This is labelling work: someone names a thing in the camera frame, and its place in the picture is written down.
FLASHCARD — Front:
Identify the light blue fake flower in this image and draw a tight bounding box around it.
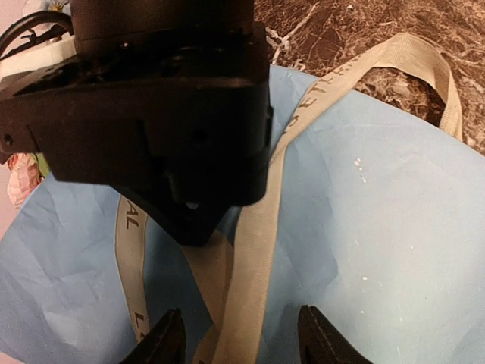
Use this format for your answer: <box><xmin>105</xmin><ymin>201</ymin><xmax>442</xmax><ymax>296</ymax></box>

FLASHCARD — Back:
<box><xmin>41</xmin><ymin>0</ymin><xmax>70</xmax><ymax>15</ymax></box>

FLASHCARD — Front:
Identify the pink fake flower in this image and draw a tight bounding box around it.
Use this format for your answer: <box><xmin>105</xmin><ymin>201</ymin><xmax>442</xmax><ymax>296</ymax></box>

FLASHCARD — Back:
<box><xmin>7</xmin><ymin>153</ymin><xmax>50</xmax><ymax>209</ymax></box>

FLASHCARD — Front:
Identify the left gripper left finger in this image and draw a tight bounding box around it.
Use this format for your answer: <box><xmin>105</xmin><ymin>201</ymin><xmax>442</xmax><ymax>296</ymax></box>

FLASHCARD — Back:
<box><xmin>120</xmin><ymin>309</ymin><xmax>186</xmax><ymax>364</ymax></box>

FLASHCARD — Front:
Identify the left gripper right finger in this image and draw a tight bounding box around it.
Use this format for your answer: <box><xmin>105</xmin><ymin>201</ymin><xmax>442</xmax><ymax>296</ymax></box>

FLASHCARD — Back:
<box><xmin>298</xmin><ymin>305</ymin><xmax>371</xmax><ymax>364</ymax></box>

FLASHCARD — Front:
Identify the beige ribbon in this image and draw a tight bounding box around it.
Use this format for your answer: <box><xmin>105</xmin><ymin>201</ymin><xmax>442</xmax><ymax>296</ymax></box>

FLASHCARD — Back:
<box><xmin>114</xmin><ymin>33</ymin><xmax>462</xmax><ymax>363</ymax></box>

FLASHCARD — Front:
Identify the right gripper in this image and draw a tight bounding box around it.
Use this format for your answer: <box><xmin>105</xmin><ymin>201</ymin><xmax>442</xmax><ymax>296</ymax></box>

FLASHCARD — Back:
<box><xmin>1</xmin><ymin>22</ymin><xmax>273</xmax><ymax>246</ymax></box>

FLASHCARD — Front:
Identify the blue wrapping paper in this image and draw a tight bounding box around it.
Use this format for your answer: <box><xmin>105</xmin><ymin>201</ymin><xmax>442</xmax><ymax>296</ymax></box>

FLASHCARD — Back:
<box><xmin>0</xmin><ymin>64</ymin><xmax>485</xmax><ymax>364</ymax></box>

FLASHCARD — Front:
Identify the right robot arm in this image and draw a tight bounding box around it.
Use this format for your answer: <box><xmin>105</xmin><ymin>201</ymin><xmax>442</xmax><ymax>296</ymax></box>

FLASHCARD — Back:
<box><xmin>1</xmin><ymin>1</ymin><xmax>273</xmax><ymax>246</ymax></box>

